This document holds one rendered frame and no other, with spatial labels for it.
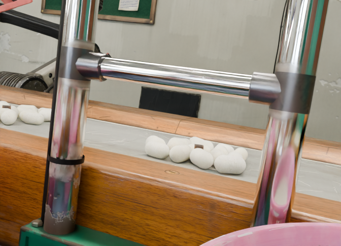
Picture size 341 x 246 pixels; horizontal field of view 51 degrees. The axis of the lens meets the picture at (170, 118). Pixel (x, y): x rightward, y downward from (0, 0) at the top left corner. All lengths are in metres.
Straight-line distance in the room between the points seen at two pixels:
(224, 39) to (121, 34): 0.76
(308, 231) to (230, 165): 0.20
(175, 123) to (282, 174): 0.45
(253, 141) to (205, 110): 1.93
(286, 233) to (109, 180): 0.14
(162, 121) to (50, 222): 0.41
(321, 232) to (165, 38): 2.44
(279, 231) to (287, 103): 0.07
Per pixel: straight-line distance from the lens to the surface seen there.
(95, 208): 0.29
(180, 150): 0.42
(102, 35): 2.79
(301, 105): 0.21
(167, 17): 2.64
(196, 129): 0.63
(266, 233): 0.20
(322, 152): 0.62
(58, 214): 0.28
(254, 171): 0.45
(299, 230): 0.21
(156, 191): 0.27
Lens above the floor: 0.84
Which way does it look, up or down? 6 degrees down
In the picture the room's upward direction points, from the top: 8 degrees clockwise
